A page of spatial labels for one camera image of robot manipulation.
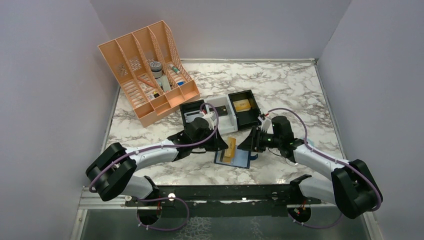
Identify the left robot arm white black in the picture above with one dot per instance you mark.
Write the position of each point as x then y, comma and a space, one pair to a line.
112, 173

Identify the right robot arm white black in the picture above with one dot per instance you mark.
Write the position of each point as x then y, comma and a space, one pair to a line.
348, 184

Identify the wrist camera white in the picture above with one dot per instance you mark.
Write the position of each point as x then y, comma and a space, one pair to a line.
265, 122
210, 117

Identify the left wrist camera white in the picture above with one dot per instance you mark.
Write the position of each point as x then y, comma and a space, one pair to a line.
210, 117

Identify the silver credit card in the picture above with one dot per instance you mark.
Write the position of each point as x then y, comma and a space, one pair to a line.
190, 116

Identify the right black plastic bin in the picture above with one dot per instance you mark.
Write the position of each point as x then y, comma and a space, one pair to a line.
246, 119

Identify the gold credit card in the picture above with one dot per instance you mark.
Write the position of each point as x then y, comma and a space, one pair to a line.
242, 105

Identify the grey round tape roll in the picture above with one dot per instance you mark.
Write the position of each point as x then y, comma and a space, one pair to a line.
156, 68

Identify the blue leather card holder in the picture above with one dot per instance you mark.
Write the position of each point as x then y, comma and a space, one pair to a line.
242, 159

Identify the black credit card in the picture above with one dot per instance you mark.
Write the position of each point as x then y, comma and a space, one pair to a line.
221, 110

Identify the black plastic bin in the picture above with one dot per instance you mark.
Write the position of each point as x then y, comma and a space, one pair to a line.
191, 110
246, 119

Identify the black metal base rail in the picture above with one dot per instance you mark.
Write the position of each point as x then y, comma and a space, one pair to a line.
181, 201

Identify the orange plastic file organizer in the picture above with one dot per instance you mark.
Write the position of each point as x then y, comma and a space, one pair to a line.
128, 57

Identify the white plastic bin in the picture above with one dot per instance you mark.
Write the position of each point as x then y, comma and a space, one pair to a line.
227, 124

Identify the orange pencil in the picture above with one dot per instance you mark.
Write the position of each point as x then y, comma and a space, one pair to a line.
147, 82

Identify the left black plastic bin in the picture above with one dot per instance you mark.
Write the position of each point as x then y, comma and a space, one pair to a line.
191, 110

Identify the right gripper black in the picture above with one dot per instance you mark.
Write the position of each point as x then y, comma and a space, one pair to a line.
257, 139

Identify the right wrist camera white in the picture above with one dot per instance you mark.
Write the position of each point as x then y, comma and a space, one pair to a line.
265, 122

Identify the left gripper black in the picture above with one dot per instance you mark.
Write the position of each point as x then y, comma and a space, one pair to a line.
212, 139

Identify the green white marker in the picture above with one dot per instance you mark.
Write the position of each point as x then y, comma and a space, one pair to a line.
175, 69

